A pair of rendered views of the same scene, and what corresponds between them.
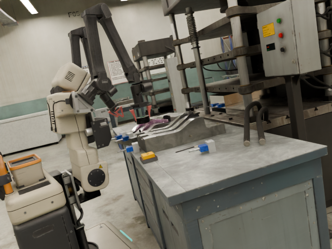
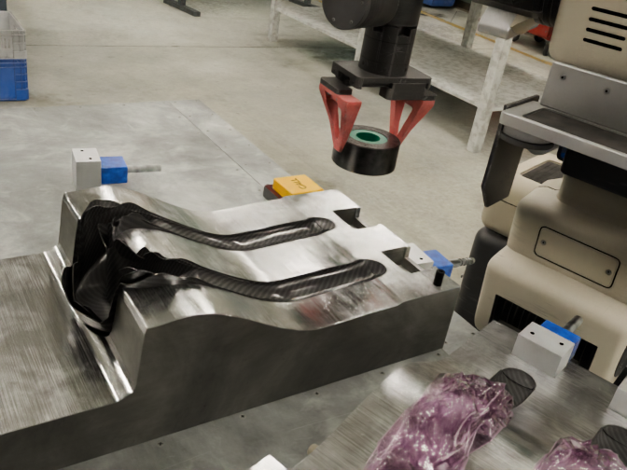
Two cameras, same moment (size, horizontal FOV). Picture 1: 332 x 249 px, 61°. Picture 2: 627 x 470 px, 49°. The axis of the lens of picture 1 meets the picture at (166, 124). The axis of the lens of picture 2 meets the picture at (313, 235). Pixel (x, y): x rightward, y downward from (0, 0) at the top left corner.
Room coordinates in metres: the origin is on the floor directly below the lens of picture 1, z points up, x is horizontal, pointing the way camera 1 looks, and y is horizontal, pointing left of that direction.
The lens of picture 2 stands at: (2.36, -0.21, 1.29)
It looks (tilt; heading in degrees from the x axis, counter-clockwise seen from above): 29 degrees down; 158
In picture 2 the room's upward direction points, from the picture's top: 9 degrees clockwise
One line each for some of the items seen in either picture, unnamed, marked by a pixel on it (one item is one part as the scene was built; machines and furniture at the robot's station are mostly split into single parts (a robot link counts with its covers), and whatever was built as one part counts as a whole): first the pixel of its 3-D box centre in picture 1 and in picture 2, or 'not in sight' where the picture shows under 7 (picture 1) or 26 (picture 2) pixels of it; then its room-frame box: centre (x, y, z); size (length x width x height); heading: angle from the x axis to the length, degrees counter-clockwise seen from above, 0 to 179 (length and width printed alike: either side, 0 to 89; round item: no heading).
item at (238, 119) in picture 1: (249, 109); not in sight; (2.54, -0.78, 0.76); 1.30 x 0.84 x 0.07; 15
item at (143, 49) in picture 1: (162, 84); not in sight; (6.84, -0.13, 1.03); 1.54 x 0.94 x 2.06; 12
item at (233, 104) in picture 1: (243, 99); not in sight; (2.47, -0.71, 0.87); 0.50 x 0.27 x 0.17; 105
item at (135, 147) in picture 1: (128, 149); (436, 266); (1.66, 0.26, 0.83); 0.13 x 0.05 x 0.05; 99
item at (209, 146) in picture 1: (201, 148); (118, 169); (1.35, -0.15, 0.83); 0.13 x 0.05 x 0.05; 97
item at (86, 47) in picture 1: (91, 61); not in sight; (1.97, 0.41, 1.40); 0.11 x 0.06 x 0.43; 31
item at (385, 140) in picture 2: (143, 119); (365, 149); (1.64, 0.13, 0.99); 0.08 x 0.08 x 0.04
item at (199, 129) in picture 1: (179, 129); (211, 283); (1.74, -0.07, 0.87); 0.50 x 0.26 x 0.14; 105
